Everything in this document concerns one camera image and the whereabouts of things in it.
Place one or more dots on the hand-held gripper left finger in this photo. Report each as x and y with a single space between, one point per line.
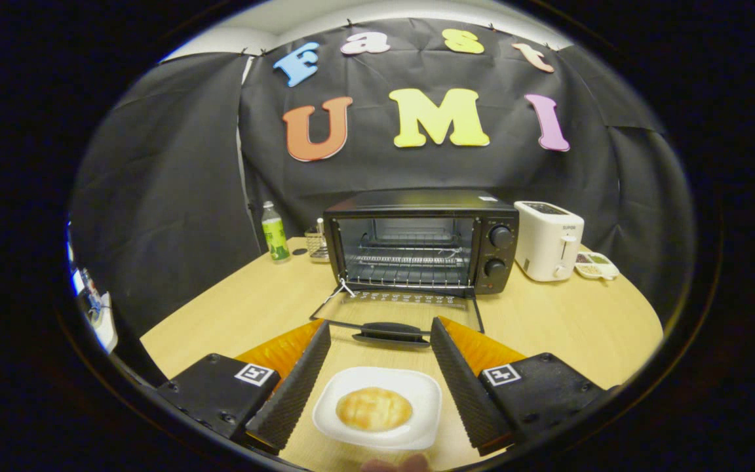
292 393

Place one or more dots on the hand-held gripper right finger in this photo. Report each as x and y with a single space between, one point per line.
466 387

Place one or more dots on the golden bread roll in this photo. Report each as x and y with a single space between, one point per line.
374 409

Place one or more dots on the black toaster oven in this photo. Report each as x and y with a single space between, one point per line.
417 200

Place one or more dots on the white pop-up toaster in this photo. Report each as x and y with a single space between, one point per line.
544 246

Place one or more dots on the white square plate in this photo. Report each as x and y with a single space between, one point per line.
426 400

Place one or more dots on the small clear glass jar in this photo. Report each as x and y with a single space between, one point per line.
317 246

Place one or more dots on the green label water bottle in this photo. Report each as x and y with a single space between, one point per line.
276 237

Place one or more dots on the white divided snack dish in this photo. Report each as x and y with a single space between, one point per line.
595 265

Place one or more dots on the black backdrop cloth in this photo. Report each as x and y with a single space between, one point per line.
174 183

